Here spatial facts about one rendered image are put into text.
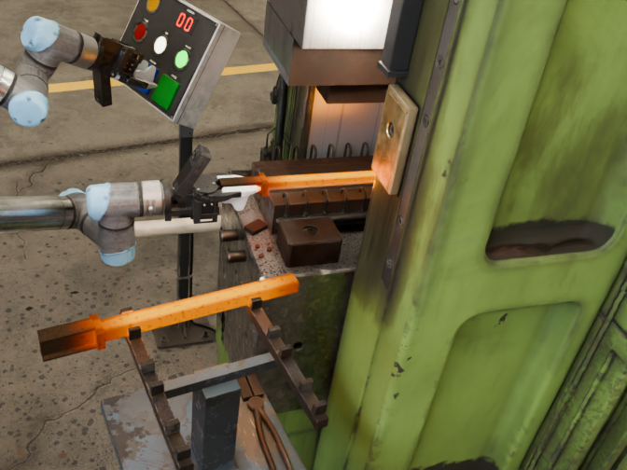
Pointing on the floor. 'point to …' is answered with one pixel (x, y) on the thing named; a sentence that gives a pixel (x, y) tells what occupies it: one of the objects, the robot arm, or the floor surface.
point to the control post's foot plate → (196, 336)
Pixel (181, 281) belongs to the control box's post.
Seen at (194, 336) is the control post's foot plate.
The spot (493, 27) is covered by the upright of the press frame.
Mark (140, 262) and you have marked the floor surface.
